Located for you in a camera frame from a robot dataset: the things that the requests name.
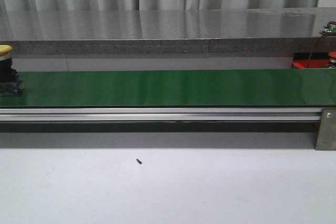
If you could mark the red plate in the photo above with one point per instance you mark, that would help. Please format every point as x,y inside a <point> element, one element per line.
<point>318,60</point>

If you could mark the small green circuit board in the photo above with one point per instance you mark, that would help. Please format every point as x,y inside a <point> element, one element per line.
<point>329,29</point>

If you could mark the red mushroom push button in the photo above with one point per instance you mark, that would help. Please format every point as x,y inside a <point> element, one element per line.
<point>332,60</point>

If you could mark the green conveyor belt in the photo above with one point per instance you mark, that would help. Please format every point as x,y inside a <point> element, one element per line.
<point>274,87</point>

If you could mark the grey metal bracket plate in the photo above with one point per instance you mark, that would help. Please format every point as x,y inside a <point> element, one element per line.
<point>326,135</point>

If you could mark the yellow mushroom push button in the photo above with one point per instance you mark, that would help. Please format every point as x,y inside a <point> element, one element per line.
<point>11,82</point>

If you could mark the aluminium conveyor rail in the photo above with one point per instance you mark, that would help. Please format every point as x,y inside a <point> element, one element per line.
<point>160,114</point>

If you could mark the grey stone shelf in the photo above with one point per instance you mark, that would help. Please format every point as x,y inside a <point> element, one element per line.
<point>135,32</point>

